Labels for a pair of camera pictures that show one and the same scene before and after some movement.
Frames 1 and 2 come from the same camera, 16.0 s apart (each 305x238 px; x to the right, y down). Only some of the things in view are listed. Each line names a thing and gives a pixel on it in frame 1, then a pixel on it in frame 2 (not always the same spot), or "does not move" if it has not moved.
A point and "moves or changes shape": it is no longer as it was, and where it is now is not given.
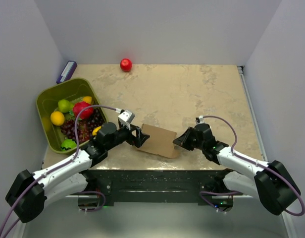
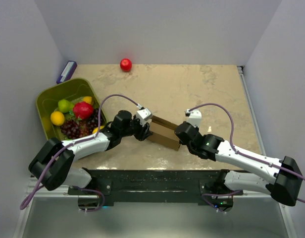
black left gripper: (139, 139) -> (144, 132)
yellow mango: (94, 133) does not move
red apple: (86, 113) does not move
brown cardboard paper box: (160, 142) moves or changes shape
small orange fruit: (87, 99) does not move
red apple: (126, 65) does not move
